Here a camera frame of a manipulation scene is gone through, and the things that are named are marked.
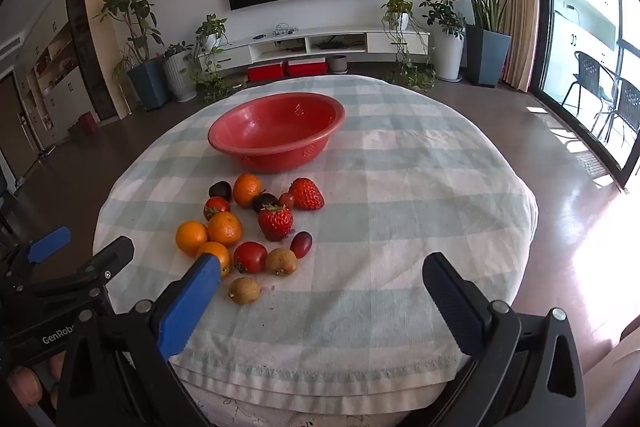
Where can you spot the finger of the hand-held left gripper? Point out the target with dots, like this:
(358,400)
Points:
(50,244)
(112,257)

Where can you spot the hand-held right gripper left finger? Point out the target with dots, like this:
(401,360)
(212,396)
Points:
(192,302)

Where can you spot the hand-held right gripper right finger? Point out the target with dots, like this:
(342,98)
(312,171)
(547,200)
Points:
(455,307)

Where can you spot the smooth orange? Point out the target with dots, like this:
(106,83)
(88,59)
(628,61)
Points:
(191,237)
(220,252)

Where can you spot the dark orange mandarin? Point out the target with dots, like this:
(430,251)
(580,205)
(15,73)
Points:
(225,228)
(247,189)

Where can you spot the dark plum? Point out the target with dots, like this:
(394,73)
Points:
(220,190)
(264,202)

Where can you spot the red strawberry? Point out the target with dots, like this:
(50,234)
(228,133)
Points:
(306,194)
(275,221)

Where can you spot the red grape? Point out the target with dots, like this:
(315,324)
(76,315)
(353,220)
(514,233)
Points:
(301,244)

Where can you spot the small red cherry tomato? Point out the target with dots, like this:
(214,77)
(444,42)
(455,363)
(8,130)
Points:
(286,200)

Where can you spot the red plastic bowl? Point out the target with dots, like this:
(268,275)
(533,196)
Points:
(275,137)

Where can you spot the person's left hand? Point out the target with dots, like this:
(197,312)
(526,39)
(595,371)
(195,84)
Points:
(25,384)

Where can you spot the checked tablecloth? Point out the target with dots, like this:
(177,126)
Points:
(375,232)

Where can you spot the small red box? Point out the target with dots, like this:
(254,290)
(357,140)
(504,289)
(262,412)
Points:
(88,123)

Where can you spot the tall plant in blue pot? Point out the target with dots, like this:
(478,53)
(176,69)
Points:
(147,84)

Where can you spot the plant in ribbed white pot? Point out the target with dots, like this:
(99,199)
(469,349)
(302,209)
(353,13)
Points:
(180,77)

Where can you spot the trailing pothos plant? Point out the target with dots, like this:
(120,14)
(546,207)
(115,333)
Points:
(212,32)
(397,14)

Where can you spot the bushy plant in white pot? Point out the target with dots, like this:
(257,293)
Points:
(447,49)

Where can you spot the black balcony chair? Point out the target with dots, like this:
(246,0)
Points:
(627,102)
(590,72)

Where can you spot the empty grey flower pot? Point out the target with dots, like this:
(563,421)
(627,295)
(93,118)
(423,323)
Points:
(337,63)

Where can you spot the white television cabinet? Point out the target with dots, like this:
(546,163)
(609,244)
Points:
(390,41)

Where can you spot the glass sliding door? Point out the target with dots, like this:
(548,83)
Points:
(575,7)

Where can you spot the wall shelving unit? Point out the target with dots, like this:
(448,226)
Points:
(55,72)

